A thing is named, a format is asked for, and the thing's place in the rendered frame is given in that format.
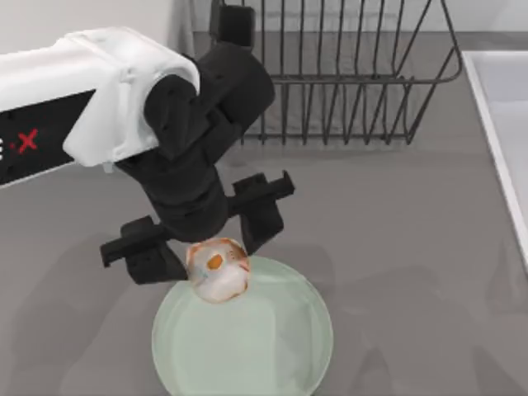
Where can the white and orange small object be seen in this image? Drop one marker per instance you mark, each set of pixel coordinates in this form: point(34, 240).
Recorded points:
point(220, 276)

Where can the pale green round plate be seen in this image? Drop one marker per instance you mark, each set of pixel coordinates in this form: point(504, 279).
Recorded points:
point(243, 342)

